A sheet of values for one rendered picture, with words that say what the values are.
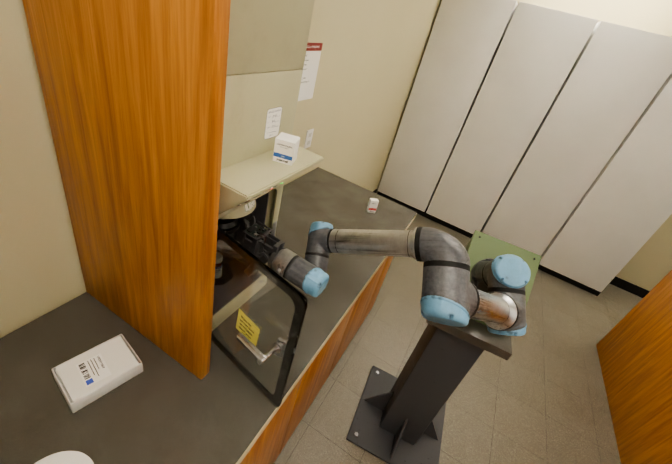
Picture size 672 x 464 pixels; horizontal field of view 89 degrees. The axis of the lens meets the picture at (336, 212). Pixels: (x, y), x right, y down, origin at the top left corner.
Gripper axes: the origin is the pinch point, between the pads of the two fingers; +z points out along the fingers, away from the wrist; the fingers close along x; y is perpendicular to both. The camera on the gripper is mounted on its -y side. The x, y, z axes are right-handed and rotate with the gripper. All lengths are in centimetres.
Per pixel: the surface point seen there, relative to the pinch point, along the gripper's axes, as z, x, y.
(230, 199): -14.9, 18.0, 27.7
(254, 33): -6, 6, 58
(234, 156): -7.3, 9.3, 31.8
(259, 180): -16.1, 10.8, 30.5
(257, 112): -6.7, 2.7, 41.2
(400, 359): -75, -98, -117
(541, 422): -165, -114, -112
